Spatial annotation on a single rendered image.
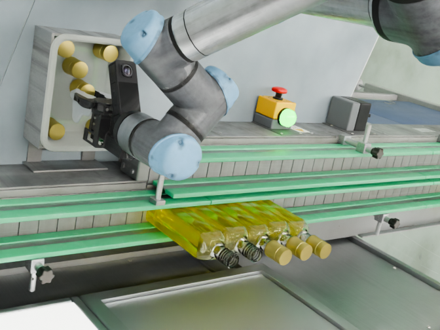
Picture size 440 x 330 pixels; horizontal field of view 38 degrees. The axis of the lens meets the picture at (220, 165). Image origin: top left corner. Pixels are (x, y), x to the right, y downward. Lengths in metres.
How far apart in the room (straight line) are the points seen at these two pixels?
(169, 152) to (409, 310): 0.80
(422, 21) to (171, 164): 0.41
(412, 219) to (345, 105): 0.51
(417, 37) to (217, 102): 0.32
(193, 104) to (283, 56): 0.67
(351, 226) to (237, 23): 1.07
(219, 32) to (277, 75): 0.74
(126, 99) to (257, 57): 0.53
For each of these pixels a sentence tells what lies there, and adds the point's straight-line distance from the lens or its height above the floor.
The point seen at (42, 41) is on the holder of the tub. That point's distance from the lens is 1.24.
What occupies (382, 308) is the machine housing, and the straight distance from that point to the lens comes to 1.54.
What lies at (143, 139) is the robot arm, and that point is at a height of 1.09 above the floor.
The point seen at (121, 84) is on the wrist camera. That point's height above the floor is 0.95.
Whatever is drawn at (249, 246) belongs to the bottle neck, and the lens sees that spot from 1.22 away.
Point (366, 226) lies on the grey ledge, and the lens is 1.92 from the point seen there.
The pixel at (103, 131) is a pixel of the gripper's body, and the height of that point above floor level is 0.94.
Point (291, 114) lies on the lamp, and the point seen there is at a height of 0.85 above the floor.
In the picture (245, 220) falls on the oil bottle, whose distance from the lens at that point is 1.30.
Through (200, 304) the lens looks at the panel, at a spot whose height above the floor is 1.08.
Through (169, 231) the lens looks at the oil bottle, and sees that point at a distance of 1.29.
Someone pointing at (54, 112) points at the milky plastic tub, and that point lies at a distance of 1.30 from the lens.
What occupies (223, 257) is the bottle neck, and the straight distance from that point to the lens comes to 1.18.
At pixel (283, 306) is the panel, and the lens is 1.34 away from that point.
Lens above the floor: 1.91
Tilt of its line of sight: 46 degrees down
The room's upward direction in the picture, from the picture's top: 119 degrees clockwise
